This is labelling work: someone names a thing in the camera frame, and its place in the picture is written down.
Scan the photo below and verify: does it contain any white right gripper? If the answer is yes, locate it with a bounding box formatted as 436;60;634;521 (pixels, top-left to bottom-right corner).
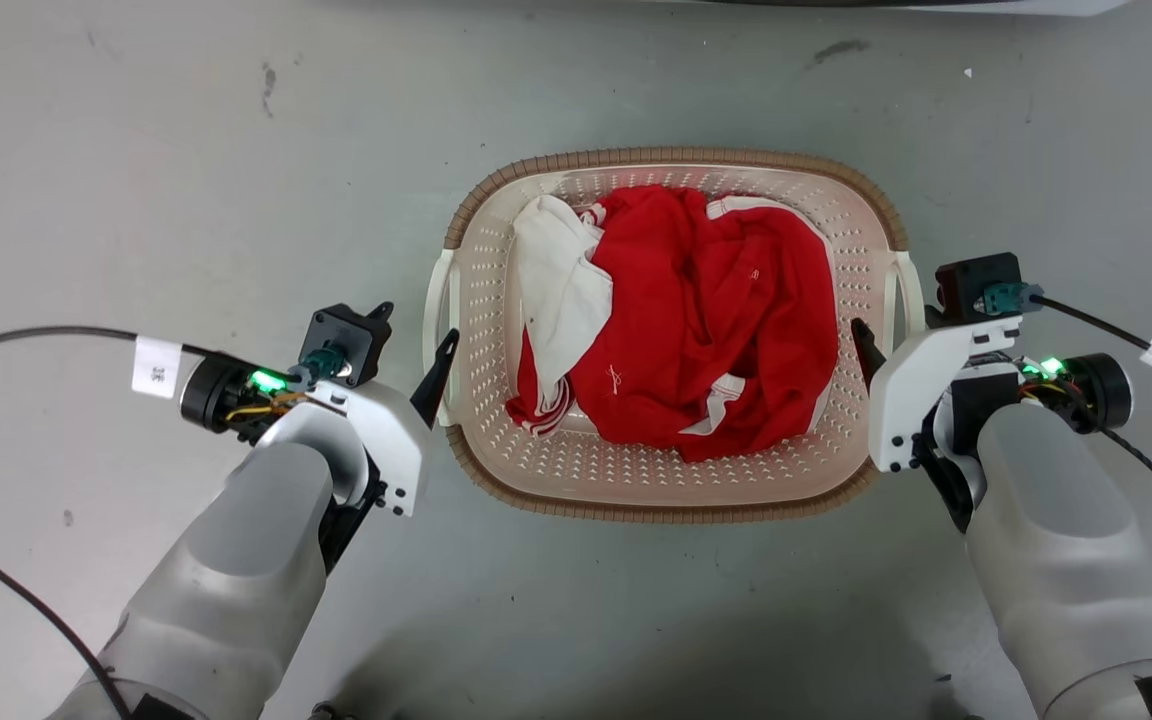
850;315;1024;474

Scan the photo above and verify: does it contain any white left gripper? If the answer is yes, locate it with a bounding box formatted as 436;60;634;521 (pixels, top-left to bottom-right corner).
306;328;461;518

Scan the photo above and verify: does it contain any beige plastic laundry basket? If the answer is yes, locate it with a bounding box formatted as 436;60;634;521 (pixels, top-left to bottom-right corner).
422;148;927;525

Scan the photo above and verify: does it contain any red garment with white trim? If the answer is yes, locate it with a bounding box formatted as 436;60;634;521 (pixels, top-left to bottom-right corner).
505;185;841;464

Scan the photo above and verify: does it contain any white cloth garment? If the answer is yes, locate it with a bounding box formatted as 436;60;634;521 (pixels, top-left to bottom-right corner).
512;195;615;413

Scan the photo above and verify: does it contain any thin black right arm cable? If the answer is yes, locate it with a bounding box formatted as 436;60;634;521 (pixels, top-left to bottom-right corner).
1034;293;1152;392

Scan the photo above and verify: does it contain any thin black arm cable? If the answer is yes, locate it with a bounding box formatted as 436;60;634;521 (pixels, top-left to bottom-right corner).
0;325;222;720
1034;293;1152;392

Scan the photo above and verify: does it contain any white tag on left cable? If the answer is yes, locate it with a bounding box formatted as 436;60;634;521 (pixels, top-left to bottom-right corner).
130;336;183;400

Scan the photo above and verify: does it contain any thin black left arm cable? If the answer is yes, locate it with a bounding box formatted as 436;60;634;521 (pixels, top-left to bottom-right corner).
0;325;222;720

